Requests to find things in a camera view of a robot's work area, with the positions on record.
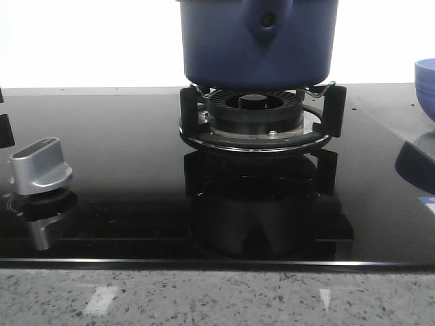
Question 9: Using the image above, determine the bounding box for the black gas burner head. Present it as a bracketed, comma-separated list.
[198, 90, 303, 140]

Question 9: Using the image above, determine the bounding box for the light blue ceramic bowl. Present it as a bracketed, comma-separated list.
[415, 58, 434, 121]

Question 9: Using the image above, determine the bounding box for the silver stove control knob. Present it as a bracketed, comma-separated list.
[10, 137, 73, 196]

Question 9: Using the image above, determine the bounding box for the blue white cooktop sticker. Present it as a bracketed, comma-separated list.
[419, 196, 435, 215]

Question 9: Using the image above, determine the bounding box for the black pot support grate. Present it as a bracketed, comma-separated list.
[179, 82, 347, 153]

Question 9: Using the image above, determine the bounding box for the black glass cooktop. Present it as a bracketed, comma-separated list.
[1, 84, 434, 271]

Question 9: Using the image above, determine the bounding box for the black left burner grate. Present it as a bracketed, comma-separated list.
[0, 84, 16, 149]

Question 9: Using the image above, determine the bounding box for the dark blue cooking pot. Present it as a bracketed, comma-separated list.
[179, 0, 338, 91]

